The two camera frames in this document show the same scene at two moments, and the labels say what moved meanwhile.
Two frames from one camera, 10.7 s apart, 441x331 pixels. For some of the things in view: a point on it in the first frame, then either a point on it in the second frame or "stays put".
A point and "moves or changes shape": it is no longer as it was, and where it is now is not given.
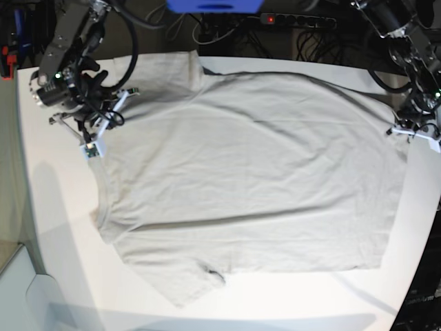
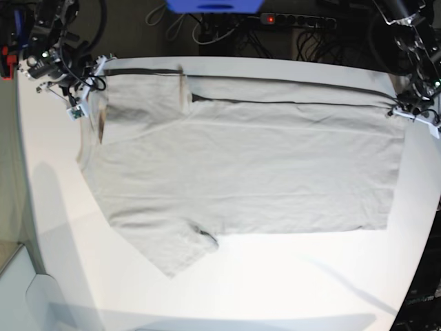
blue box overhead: [215, 6] stays put
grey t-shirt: [214, 173] moves or changes shape
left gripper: [99, 114] -> [80, 84]
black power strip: [297, 19] stays put
